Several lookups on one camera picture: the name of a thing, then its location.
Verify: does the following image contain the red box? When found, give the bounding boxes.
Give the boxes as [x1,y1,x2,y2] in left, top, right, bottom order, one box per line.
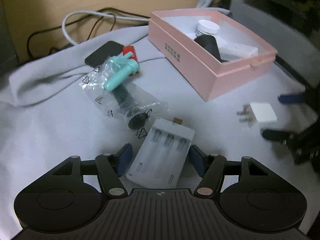
[120,46,140,77]

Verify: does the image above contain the grey cloth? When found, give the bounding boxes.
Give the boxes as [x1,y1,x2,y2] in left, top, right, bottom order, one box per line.
[1,26,319,239]

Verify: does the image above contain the white jar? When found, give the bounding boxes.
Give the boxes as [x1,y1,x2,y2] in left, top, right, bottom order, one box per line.
[195,20,220,37]

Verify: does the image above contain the black square pad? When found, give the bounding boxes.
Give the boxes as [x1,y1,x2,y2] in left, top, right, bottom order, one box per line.
[85,41,124,68]

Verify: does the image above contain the black object in box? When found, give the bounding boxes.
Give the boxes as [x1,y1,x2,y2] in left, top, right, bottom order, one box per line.
[194,35,223,62]

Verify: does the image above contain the black cable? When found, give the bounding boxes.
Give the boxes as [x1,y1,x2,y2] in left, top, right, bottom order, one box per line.
[26,6,151,61]

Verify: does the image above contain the clear plastic bag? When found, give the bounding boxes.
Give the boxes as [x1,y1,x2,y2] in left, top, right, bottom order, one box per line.
[79,57,168,131]

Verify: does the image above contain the white battery case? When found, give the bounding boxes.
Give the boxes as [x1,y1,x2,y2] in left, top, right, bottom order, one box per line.
[126,118,195,189]

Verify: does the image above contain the white power adapter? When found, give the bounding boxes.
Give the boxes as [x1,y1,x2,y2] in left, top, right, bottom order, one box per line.
[236,102,277,127]

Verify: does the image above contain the pink cardboard box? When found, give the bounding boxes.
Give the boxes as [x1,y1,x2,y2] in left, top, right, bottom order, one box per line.
[149,8,277,101]

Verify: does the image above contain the teal plastic tool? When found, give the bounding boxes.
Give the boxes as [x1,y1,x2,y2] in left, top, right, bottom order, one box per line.
[103,51,139,92]

